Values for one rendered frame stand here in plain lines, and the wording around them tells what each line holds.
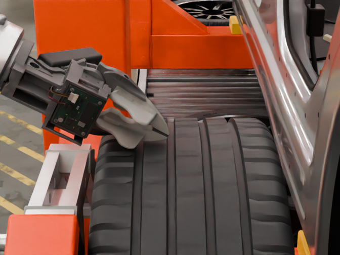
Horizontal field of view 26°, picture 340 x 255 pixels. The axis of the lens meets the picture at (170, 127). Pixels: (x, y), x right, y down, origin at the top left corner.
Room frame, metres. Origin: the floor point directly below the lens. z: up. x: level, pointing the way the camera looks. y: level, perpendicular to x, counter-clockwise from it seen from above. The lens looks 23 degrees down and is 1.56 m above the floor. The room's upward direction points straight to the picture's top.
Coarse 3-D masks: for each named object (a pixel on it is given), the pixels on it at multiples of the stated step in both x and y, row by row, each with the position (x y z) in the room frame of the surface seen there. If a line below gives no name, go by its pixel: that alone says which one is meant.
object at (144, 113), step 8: (120, 88) 0.86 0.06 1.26; (112, 96) 0.84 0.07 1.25; (120, 96) 0.85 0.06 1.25; (128, 96) 0.86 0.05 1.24; (120, 104) 0.84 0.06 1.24; (128, 104) 0.84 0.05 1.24; (136, 104) 0.86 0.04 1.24; (144, 104) 0.86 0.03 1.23; (152, 104) 0.87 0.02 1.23; (136, 112) 0.83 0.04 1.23; (144, 112) 0.85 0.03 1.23; (152, 112) 0.86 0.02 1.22; (136, 120) 0.82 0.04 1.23; (144, 120) 0.82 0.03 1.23; (152, 120) 0.86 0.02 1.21; (160, 120) 0.86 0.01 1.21; (160, 128) 0.86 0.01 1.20
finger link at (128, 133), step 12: (108, 108) 0.87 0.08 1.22; (96, 120) 0.85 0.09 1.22; (108, 120) 0.86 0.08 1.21; (120, 120) 0.86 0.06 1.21; (132, 120) 0.87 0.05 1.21; (120, 132) 0.84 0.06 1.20; (132, 132) 0.86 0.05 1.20; (144, 132) 0.86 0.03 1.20; (156, 132) 0.86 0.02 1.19; (120, 144) 0.82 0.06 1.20; (132, 144) 0.83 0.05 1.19
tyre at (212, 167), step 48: (144, 144) 0.86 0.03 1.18; (192, 144) 0.86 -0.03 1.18; (240, 144) 0.87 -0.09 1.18; (96, 192) 0.77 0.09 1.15; (144, 192) 0.77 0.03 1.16; (192, 192) 0.77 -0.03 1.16; (240, 192) 0.78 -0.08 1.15; (96, 240) 0.71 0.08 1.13; (144, 240) 0.71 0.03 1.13; (192, 240) 0.71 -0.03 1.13; (240, 240) 0.71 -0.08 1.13; (288, 240) 0.71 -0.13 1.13
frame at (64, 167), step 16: (64, 144) 0.99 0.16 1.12; (48, 160) 0.94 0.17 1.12; (64, 160) 0.96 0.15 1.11; (80, 160) 0.94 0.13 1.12; (48, 176) 0.89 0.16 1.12; (64, 176) 0.97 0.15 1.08; (80, 176) 0.89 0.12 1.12; (48, 192) 0.85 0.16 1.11; (80, 192) 0.86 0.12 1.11; (32, 208) 0.80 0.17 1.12; (48, 208) 0.80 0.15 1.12; (64, 208) 0.80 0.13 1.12; (80, 208) 0.85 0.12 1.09
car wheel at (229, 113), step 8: (200, 112) 2.70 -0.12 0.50; (208, 112) 2.69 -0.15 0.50; (216, 112) 2.69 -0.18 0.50; (224, 112) 2.69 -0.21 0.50; (232, 112) 2.70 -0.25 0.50; (240, 112) 2.70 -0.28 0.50; (248, 112) 2.70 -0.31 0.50; (256, 112) 2.69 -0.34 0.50; (264, 112) 2.69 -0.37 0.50; (200, 120) 2.61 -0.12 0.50; (264, 120) 2.64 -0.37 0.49; (272, 136) 2.63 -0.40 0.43; (288, 192) 2.11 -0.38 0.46
